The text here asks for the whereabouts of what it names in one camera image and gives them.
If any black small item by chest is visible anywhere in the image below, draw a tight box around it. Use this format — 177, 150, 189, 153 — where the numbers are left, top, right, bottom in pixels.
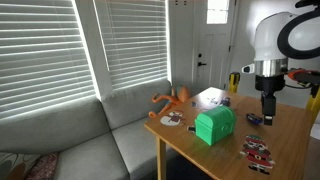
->
187, 126, 196, 132

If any grey sectional sofa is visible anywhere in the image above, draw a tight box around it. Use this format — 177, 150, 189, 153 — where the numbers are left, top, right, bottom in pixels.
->
0, 80, 171, 180

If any yellow black stand right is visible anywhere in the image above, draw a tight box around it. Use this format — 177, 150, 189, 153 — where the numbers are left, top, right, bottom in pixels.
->
306, 85, 320, 122

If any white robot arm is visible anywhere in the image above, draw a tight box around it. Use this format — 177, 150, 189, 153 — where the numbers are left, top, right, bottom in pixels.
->
242, 0, 320, 125

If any window blind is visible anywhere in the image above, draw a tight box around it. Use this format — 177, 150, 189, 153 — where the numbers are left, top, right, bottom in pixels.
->
94, 0, 168, 90
0, 0, 95, 120

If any white front door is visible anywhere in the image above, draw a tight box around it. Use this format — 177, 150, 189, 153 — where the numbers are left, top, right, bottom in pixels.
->
194, 0, 236, 93

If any blue toy car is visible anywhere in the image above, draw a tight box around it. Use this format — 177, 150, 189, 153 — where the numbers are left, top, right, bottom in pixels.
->
246, 113, 263, 124

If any red patterned cushion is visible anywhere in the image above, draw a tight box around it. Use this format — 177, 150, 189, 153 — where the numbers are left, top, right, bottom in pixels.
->
25, 153, 58, 180

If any right window blind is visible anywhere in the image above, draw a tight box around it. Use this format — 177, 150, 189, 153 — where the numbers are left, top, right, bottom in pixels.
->
94, 0, 168, 90

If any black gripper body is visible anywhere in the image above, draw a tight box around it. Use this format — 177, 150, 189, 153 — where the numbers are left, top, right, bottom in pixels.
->
255, 75, 285, 116

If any yellow black tripod leg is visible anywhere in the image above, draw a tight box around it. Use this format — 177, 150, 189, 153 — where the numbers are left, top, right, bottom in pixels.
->
228, 72, 240, 93

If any small dark toy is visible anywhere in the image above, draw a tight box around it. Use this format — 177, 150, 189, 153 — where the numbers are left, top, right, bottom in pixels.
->
220, 97, 231, 107

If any orange toy octopus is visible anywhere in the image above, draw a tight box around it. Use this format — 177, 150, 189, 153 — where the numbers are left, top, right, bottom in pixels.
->
148, 85, 191, 118

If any wooden table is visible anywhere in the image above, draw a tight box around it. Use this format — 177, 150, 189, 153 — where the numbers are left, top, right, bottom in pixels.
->
145, 87, 313, 180

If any green treasure chest box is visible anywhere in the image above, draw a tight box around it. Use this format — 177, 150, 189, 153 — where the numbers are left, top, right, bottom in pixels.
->
195, 105, 236, 146

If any left window blind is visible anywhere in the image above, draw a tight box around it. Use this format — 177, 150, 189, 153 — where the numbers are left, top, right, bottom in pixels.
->
0, 0, 95, 120

